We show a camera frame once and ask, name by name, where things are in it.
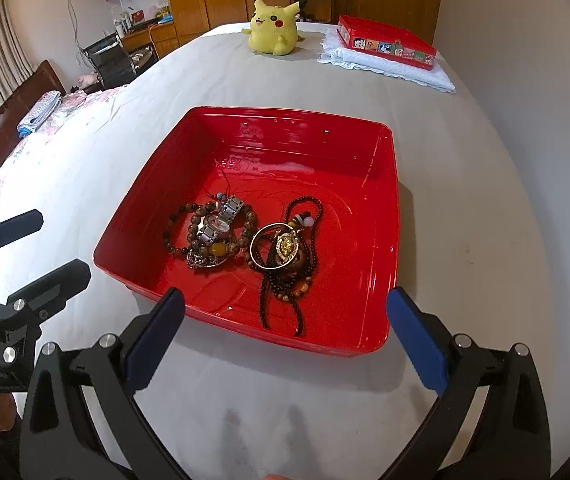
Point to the gold pendant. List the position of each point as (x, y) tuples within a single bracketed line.
[(285, 246)]

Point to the white lace cloth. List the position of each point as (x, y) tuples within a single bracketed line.
[(415, 77)]

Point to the red tin box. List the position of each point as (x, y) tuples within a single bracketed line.
[(390, 35)]

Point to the yellow plush toy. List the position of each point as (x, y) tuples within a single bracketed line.
[(272, 30)]

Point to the folded striped towel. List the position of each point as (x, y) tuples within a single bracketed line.
[(40, 110)]

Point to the person's left hand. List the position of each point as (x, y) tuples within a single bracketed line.
[(1, 412)]

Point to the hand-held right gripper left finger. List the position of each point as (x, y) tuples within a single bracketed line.
[(155, 340)]

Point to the red plastic tray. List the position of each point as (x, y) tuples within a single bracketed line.
[(290, 160)]

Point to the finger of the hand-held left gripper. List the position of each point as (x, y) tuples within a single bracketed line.
[(55, 282), (17, 226)]

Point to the silver wrist watch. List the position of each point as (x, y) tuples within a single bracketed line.
[(217, 222)]

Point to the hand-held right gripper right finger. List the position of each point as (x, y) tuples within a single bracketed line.
[(417, 340)]

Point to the beige curtain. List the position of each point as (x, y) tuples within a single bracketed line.
[(5, 50)]

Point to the round silver bangle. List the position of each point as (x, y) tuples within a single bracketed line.
[(252, 252)]

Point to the white bed sheet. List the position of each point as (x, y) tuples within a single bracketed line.
[(465, 210)]

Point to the wooden desk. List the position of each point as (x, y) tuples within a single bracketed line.
[(162, 35)]

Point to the black office chair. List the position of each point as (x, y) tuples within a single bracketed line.
[(110, 60)]

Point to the pink plush toy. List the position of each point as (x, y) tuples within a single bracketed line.
[(87, 79)]

